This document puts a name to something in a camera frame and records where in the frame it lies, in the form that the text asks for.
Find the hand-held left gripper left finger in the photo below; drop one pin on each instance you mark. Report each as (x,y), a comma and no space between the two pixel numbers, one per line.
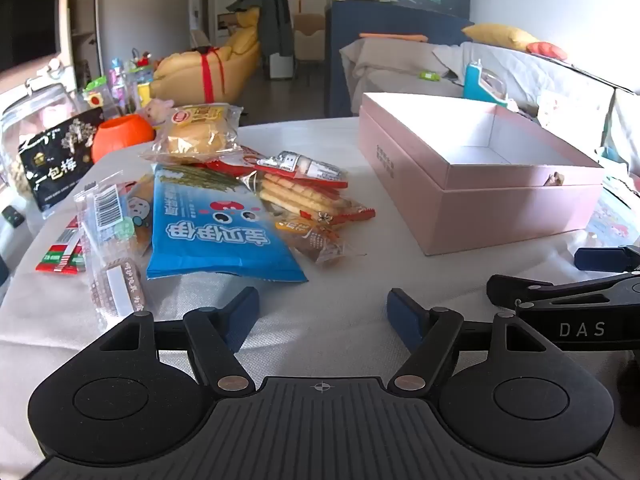
(246,310)

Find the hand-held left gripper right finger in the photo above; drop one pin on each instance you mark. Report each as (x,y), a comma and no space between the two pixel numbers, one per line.
(404,317)

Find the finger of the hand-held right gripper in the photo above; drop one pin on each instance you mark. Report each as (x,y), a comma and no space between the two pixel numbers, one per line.
(520,290)
(597,258)

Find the pink cardboard box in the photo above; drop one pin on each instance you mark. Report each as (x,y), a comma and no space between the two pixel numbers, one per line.
(490,210)

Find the blue snack bag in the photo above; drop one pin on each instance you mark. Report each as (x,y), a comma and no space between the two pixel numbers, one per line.
(215,230)

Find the small brown snack packet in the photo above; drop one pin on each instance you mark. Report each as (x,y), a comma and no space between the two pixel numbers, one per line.
(315,240)

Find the clear cracker stick packet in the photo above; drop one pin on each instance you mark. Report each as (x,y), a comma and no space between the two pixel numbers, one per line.
(300,197)

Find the clear brown cake packet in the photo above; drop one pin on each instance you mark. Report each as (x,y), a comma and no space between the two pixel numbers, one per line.
(112,280)

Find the pink printed paper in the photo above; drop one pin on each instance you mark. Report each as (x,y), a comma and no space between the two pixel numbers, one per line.
(615,220)

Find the white printed card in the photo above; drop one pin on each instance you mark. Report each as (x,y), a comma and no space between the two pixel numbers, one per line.
(567,115)

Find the red white printed snack packet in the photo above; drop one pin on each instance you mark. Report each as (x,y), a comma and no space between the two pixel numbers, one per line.
(300,165)

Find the yellow bread packet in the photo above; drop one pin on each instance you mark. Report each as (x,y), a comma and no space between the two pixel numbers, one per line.
(197,135)

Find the red green striped packet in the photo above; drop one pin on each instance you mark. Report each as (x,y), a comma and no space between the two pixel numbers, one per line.
(62,255)

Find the teal box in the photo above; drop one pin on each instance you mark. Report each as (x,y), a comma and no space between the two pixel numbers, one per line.
(475,87)

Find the orange pillow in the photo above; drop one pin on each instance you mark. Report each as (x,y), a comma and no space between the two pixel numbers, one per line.
(547,50)

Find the orange pumpkin bucket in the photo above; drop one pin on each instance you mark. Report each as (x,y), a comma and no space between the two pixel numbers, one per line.
(120,135)

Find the pink plush toy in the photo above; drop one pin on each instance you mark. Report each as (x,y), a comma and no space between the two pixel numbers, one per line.
(155,110)

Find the small green toy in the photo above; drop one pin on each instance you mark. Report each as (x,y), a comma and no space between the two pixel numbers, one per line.
(430,76)

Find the yellow pillow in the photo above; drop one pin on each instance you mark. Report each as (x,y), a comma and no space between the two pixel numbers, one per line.
(505,37)

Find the yellow bean bag sofa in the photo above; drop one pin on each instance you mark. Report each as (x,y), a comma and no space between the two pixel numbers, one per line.
(190,75)

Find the white floor appliance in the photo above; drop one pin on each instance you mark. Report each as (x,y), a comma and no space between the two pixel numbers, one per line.
(280,67)

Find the small black remote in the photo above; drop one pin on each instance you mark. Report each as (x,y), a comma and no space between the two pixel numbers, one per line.
(12,216)

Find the grey covered sofa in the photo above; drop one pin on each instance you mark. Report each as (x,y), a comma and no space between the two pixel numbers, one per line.
(395,65)

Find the colourful kids bottle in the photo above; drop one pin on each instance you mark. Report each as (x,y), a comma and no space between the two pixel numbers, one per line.
(141,77)

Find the pink kids bottle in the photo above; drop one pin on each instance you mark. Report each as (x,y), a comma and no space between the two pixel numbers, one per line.
(117,85)

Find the green white toy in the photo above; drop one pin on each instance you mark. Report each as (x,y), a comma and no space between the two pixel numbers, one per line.
(95,92)

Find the long orange cushion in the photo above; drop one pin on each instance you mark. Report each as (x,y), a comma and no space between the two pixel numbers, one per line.
(395,37)

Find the beige chair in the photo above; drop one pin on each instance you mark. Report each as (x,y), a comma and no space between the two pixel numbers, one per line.
(310,35)

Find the glass jar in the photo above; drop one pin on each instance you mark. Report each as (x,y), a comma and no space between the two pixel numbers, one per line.
(45,102)

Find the dark hanging coat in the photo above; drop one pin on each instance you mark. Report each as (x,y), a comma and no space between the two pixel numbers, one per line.
(272,20)

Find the blue cabinet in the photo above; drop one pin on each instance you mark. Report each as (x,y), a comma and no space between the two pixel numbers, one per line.
(345,25)

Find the dark television screen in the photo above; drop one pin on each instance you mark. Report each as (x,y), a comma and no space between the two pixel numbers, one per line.
(25,10)

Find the wall shelf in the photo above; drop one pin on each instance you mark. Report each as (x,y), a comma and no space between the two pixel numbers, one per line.
(82,20)

